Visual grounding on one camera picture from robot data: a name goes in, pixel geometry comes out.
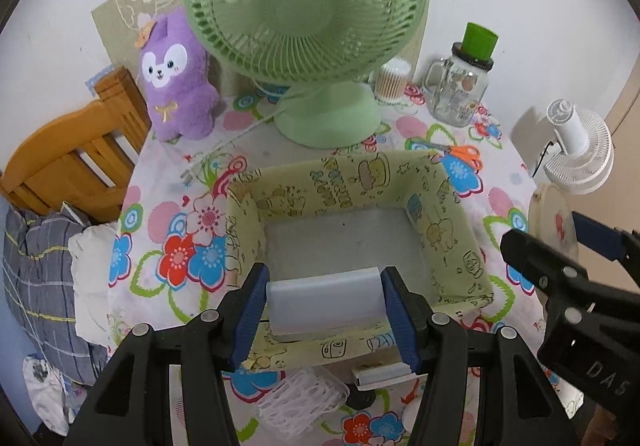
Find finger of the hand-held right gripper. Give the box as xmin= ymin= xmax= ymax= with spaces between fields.
xmin=572 ymin=211 xmax=640 ymax=277
xmin=500 ymin=227 xmax=602 ymax=313

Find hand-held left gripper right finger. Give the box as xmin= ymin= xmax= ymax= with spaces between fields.
xmin=380 ymin=265 xmax=586 ymax=446

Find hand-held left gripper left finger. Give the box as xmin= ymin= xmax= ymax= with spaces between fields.
xmin=65 ymin=262 xmax=271 ymax=446

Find cream round box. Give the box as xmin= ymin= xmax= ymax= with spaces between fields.
xmin=527 ymin=182 xmax=581 ymax=267

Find white power adapter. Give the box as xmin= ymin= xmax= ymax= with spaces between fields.
xmin=266 ymin=267 xmax=388 ymax=342

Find yellow printed fabric basket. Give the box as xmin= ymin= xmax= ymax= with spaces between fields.
xmin=225 ymin=149 xmax=496 ymax=372

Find small white fan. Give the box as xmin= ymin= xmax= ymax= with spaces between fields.
xmin=542 ymin=98 xmax=615 ymax=196

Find small black object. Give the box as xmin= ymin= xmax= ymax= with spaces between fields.
xmin=347 ymin=388 xmax=386 ymax=411

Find floral tablecloth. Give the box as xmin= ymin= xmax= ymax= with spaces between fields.
xmin=107 ymin=81 xmax=586 ymax=446

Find glass mug jar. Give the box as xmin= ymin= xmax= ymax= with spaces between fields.
xmin=424 ymin=42 xmax=496 ymax=128

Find green desk fan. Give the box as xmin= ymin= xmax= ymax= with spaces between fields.
xmin=183 ymin=0 xmax=429 ymax=149

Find white grey printed cloth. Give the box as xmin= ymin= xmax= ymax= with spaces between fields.
xmin=22 ymin=356 xmax=76 ymax=434

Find grey plaid pillow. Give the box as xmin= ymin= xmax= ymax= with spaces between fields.
xmin=2 ymin=201 xmax=108 ymax=387

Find green plastic cup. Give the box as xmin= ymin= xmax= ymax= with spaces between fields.
xmin=461 ymin=22 xmax=500 ymax=61

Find cotton swab container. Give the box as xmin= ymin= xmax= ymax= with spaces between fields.
xmin=374 ymin=58 xmax=412 ymax=105

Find purple plush toy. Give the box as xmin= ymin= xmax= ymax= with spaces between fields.
xmin=135 ymin=7 xmax=221 ymax=142

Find wooden chair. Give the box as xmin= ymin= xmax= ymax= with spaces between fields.
xmin=0 ymin=66 xmax=152 ymax=223

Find black fan cable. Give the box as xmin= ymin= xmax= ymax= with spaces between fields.
xmin=530 ymin=140 xmax=558 ymax=179

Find orange handled scissors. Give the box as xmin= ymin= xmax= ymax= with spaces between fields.
xmin=410 ymin=138 xmax=484 ymax=174

